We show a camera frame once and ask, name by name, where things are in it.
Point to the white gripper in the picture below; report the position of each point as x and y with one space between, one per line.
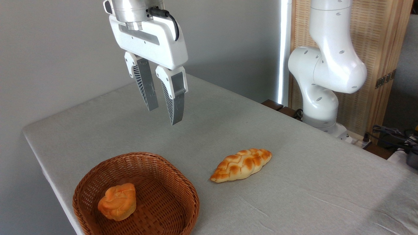
160 47

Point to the small orange muffin bread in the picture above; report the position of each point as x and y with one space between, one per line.
117 202

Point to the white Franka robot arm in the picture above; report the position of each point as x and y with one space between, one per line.
333 62

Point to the brown woven wicker basket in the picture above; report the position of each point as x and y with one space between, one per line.
163 199

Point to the braided golden bread loaf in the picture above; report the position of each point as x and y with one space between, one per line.
241 164

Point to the dark brown wooden block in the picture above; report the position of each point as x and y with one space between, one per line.
289 112
272 104

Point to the grey tablecloth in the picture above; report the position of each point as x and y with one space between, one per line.
294 182

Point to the white power strip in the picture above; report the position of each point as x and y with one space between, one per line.
357 141

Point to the wooden folding screen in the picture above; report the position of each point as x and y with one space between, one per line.
375 39

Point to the black metal screen hinge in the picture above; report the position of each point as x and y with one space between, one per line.
385 79

